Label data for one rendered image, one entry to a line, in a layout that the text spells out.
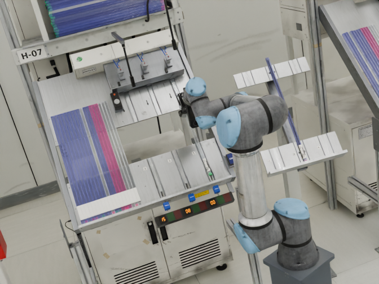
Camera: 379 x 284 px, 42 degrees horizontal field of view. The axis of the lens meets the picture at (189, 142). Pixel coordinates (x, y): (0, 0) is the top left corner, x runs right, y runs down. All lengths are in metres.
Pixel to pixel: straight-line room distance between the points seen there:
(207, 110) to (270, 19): 2.40
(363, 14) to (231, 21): 1.55
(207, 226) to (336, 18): 1.24
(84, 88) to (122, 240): 0.76
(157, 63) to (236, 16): 1.88
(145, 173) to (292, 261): 0.71
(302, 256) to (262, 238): 0.18
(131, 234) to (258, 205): 0.98
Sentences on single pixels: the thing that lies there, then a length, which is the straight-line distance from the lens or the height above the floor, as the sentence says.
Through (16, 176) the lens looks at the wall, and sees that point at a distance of 4.08.
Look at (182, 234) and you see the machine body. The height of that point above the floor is 0.32.
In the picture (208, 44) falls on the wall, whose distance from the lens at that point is 4.02.
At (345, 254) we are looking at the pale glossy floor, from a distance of 2.80.
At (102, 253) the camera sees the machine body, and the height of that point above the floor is 0.37.
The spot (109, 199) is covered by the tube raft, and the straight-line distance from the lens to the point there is 2.07.
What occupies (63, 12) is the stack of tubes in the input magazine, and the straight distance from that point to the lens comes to 2.25.
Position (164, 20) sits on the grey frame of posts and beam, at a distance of 2.36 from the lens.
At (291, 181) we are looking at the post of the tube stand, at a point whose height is 0.54.
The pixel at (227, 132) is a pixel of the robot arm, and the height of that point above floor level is 1.14.
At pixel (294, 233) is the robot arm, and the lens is 1.76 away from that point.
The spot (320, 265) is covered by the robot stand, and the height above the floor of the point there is 0.55.
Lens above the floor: 1.72
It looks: 23 degrees down
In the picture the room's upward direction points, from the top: 12 degrees counter-clockwise
